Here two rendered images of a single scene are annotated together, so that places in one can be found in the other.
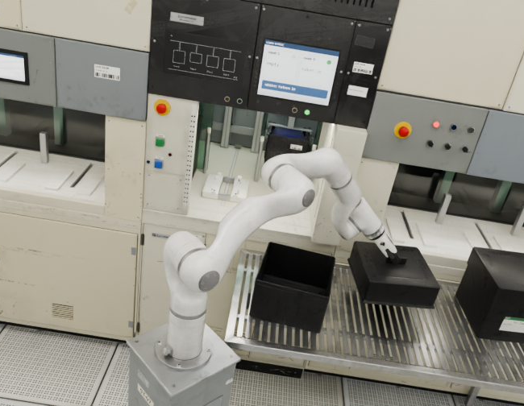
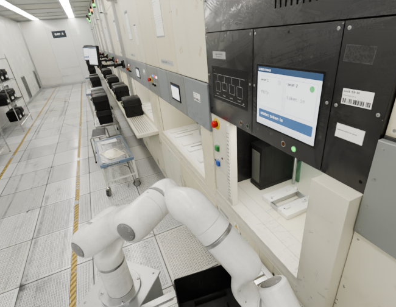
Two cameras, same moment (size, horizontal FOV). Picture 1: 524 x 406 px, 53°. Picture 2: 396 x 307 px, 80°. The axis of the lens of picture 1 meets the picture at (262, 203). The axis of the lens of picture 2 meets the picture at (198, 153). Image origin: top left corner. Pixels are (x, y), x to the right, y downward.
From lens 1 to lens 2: 1.63 m
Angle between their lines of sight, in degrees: 61
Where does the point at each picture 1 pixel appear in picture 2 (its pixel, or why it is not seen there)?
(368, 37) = (365, 45)
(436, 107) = not seen: outside the picture
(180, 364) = (103, 294)
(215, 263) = (79, 239)
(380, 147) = (384, 231)
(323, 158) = (169, 198)
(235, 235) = (101, 228)
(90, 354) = (204, 257)
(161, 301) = not seen: hidden behind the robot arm
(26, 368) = (178, 244)
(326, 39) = (307, 57)
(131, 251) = not seen: hidden behind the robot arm
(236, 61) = (243, 89)
